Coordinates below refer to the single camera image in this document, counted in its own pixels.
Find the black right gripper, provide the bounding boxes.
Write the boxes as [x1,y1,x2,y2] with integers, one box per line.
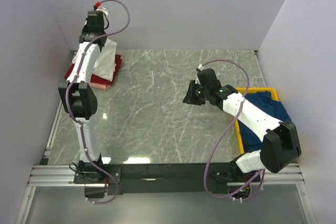
[182,80,209,106]

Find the white t shirt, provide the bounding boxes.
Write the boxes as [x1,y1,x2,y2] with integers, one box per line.
[66,39,117,83]

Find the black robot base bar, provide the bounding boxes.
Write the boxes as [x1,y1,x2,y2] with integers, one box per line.
[73,162,260,198]

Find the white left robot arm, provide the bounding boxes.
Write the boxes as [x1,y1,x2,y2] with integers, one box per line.
[58,22,106,183]

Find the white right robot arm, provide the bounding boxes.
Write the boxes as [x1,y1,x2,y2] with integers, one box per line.
[183,80,302,182]

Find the yellow plastic bin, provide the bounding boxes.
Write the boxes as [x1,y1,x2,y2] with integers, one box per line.
[235,88,281,154]

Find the red folded t shirt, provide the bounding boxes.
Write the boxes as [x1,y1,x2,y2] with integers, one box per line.
[65,54,123,84]

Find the pink folded t shirt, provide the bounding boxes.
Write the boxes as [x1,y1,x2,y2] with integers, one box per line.
[90,82,110,90]

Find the blue t shirt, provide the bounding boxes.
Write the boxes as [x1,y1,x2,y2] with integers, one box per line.
[238,91,292,153]

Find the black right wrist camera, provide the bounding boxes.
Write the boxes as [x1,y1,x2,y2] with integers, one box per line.
[197,68,221,87]

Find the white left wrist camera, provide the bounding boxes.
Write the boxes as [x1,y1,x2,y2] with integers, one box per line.
[93,2,108,15]

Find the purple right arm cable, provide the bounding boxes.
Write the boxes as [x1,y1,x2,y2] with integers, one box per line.
[204,60,265,201]

